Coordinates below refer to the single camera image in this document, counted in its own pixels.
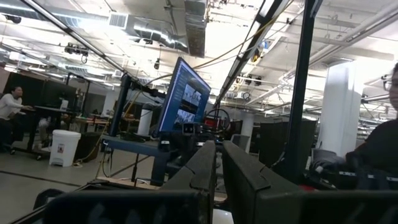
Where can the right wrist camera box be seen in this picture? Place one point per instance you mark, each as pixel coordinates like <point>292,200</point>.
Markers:
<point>188,128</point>

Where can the blue grey desk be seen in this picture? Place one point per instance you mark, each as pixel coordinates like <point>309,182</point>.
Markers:
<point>133,146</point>

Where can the metal air duct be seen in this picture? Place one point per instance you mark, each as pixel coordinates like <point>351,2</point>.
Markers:
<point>155,31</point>

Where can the black rig frame beam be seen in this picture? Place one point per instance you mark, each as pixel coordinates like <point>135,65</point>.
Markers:
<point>245,59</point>

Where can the black monitor stand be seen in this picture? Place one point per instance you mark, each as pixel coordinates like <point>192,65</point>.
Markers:
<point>119,105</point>

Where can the white column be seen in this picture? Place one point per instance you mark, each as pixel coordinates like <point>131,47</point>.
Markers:
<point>339,109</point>

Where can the person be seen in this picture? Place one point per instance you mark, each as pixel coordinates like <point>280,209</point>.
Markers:
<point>9,105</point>
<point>379,146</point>

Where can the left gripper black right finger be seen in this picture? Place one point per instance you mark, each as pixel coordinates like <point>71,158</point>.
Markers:
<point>248,193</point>

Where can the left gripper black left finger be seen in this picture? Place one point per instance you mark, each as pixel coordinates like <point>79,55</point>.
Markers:
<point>199,177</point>

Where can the white trash bin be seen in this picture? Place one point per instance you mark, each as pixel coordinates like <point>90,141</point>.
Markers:
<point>63,149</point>

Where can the black rig frame post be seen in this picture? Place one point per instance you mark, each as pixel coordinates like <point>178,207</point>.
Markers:
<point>300,93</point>

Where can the white cylinder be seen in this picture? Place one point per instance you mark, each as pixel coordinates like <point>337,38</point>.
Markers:
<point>145,121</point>

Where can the black partition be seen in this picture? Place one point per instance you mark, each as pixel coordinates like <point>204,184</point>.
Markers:
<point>270,140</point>

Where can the black desk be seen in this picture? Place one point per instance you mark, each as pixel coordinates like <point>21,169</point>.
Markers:
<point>53,109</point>

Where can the large computer monitor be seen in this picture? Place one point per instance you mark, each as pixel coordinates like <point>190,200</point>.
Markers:
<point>183,99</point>

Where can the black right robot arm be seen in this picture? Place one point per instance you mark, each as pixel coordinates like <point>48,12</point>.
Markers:
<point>175,149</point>

